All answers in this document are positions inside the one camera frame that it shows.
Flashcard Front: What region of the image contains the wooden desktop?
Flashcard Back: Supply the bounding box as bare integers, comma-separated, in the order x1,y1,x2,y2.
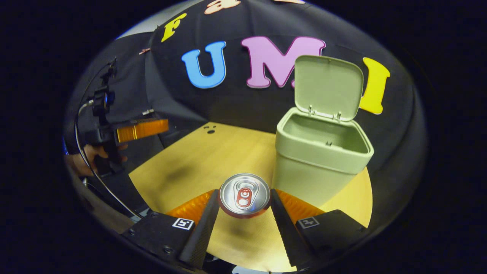
129,122,373,272

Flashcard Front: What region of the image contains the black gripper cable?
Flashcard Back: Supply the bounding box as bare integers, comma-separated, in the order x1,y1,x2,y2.
74,63,144,219

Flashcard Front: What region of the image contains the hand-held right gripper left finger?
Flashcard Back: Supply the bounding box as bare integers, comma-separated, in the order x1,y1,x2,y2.
122,189,220,269

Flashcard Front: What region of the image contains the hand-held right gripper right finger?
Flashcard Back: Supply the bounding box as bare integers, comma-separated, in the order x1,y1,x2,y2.
269,188,368,269

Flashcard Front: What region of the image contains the red pop can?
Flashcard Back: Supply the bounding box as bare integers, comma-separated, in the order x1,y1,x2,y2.
218,173,271,219

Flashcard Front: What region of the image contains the pale green desktop garbage bin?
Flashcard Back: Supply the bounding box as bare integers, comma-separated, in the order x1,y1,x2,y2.
272,55,374,208

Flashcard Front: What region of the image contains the black backdrop cloth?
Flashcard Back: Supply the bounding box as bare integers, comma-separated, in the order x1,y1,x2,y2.
63,0,428,229

